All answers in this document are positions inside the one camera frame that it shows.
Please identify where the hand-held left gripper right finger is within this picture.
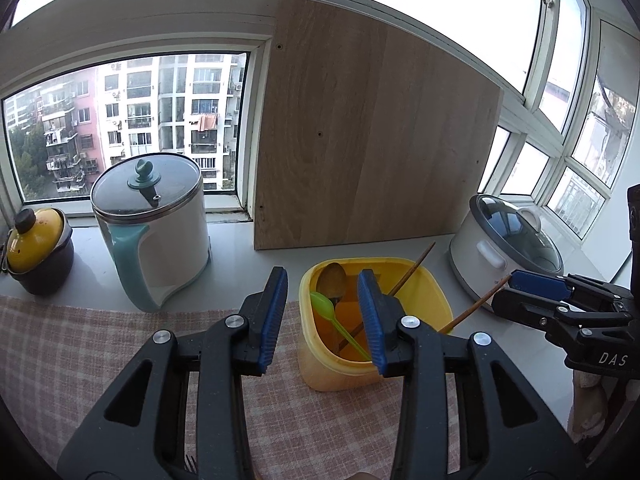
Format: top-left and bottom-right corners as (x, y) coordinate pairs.
(356, 269), (586, 480)

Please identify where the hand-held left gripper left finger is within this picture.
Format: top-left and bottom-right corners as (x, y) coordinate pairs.
(57, 266), (290, 480)

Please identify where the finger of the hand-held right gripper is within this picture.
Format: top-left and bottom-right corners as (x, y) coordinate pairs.
(509, 269), (632, 311)
(491, 287), (632, 333)

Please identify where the red-tipped wooden chopstick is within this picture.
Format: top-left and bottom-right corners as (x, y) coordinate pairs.
(337, 241), (437, 353)
(439, 275), (512, 335)

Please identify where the green plastic spoon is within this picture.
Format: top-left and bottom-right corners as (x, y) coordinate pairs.
(309, 291), (373, 362)

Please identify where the metal spoon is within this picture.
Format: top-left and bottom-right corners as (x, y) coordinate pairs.
(318, 262), (347, 306)

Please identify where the yellow plastic container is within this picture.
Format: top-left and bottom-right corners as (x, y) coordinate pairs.
(298, 257), (451, 392)

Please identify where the person's right hand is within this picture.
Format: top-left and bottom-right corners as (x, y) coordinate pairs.
(571, 371), (609, 437)

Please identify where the white floral slow cooker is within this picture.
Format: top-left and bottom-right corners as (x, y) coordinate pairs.
(447, 193), (566, 313)

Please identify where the white teal electric pot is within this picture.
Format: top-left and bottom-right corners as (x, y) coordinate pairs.
(90, 152), (212, 314)

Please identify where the light oak board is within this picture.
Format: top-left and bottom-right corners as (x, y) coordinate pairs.
(252, 0), (503, 252)

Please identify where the pink checked tablecloth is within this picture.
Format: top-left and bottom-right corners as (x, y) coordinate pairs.
(0, 294), (461, 480)

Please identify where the black clay pot yellow lid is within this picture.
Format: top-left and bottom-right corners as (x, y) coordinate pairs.
(2, 207), (75, 296)

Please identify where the white window frame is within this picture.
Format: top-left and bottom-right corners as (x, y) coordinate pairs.
(0, 0), (640, 271)

